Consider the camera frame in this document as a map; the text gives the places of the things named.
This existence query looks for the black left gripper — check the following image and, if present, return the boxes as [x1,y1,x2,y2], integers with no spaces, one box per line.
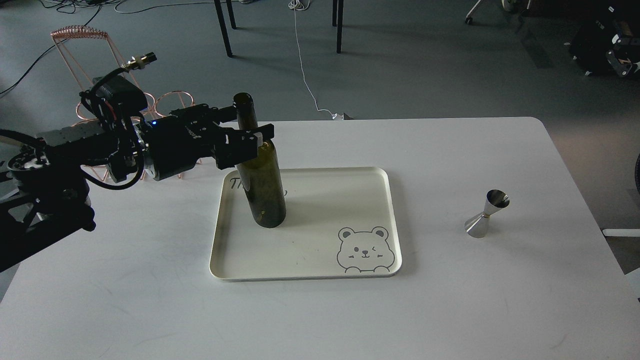
[137,104,275,182]

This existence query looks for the dark green wine bottle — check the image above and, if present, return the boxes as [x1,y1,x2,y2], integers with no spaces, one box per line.
[235,124,286,228]

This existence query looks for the steel double jigger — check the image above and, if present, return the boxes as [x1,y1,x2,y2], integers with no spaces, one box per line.
[464,189,510,239]

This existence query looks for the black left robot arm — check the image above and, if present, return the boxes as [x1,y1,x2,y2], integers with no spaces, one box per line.
[1,52,275,271]

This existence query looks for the black table leg left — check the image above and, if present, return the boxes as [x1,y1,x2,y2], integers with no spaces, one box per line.
[214,0,237,58]

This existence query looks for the black table leg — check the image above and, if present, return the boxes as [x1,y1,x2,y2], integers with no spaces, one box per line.
[214,0,237,58]
[331,0,345,54]

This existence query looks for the cream bear serving tray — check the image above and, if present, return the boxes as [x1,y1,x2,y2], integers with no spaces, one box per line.
[209,166,403,281]

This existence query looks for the black table leg right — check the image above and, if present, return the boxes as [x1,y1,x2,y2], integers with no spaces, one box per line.
[331,0,345,54]

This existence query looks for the white office chair base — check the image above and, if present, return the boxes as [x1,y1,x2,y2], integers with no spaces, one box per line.
[464,0,532,25]

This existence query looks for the dark equipment box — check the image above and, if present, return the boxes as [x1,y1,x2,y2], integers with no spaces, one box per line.
[569,0,640,79]

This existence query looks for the rose gold wire bottle rack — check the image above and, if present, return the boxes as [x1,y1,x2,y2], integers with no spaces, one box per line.
[50,26,203,182]

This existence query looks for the white floor cable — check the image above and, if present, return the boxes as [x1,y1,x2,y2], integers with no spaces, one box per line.
[288,0,345,121]

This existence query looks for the black floor cables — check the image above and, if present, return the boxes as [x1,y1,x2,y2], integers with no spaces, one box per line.
[0,0,216,96]

